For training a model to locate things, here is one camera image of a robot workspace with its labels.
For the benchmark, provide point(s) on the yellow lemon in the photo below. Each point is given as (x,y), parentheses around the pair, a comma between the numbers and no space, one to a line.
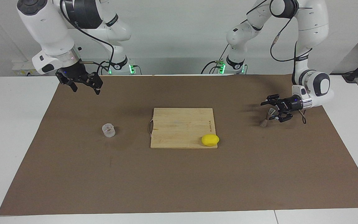
(210,140)

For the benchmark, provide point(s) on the bamboo cutting board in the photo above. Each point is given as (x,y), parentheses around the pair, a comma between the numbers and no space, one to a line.
(182,127)

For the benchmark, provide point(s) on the metal hourglass jigger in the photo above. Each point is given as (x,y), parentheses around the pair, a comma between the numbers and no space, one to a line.
(263,123)

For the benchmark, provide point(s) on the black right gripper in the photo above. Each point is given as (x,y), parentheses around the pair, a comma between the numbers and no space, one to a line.
(71,73)

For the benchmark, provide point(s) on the white wall socket box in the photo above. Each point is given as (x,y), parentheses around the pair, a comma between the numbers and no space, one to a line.
(20,67)

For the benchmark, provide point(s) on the small clear plastic cup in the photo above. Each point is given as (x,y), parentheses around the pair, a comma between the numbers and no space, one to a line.
(108,130)

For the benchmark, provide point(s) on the brown table mat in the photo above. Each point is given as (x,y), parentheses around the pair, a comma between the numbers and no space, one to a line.
(179,180)

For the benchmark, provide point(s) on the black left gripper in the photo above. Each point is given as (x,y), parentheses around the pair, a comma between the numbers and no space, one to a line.
(291,104)

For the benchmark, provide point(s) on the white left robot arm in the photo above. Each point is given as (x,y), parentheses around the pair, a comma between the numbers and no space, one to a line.
(312,28)

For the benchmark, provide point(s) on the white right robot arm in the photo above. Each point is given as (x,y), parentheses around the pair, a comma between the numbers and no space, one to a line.
(45,28)

